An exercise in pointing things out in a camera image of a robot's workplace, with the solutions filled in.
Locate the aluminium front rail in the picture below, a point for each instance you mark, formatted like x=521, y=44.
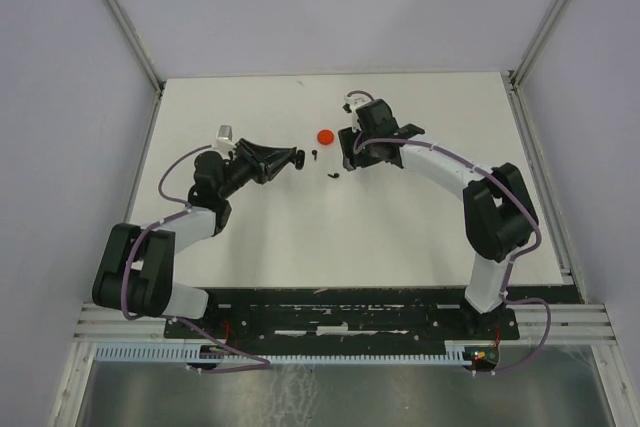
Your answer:
x=577, y=324

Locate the orange charging case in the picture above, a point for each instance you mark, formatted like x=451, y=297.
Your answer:
x=325, y=137

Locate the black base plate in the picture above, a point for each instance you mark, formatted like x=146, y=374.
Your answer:
x=350, y=321

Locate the left aluminium frame post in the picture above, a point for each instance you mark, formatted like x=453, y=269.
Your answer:
x=134, y=41

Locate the black charging case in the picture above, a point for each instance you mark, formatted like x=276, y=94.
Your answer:
x=299, y=160

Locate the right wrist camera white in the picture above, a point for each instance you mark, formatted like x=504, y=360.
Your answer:
x=352, y=101

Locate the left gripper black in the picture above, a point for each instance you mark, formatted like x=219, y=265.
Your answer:
x=279, y=158

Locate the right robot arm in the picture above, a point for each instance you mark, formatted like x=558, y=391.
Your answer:
x=500, y=220

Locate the aluminium frame post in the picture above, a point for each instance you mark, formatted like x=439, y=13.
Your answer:
x=134, y=41
x=538, y=42

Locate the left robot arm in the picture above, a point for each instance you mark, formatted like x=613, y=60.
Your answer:
x=136, y=272

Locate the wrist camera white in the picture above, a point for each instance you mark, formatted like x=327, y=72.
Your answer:
x=352, y=101
x=224, y=140

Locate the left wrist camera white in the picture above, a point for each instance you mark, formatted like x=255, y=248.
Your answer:
x=224, y=140

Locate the right aluminium frame post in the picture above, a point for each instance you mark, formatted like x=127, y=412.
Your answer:
x=538, y=42

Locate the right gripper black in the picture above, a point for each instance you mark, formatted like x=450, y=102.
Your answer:
x=346, y=137

